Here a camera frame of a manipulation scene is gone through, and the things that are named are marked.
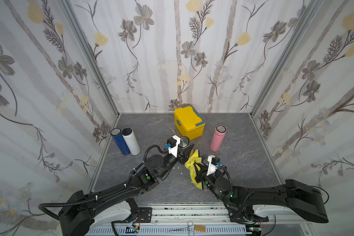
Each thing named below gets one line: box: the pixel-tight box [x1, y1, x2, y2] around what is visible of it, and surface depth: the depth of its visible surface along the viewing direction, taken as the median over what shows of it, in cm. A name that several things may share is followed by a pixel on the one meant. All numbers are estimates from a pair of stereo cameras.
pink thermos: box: [209, 124, 227, 152], surface depth 88 cm
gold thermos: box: [177, 136, 191, 153], surface depth 64 cm
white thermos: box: [121, 127, 141, 156], surface depth 84 cm
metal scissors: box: [168, 220, 195, 236], surface depth 72 cm
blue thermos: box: [110, 127, 131, 156], surface depth 86 cm
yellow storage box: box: [173, 104, 206, 141], surface depth 100 cm
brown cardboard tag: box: [194, 224, 207, 233], surface depth 73 cm
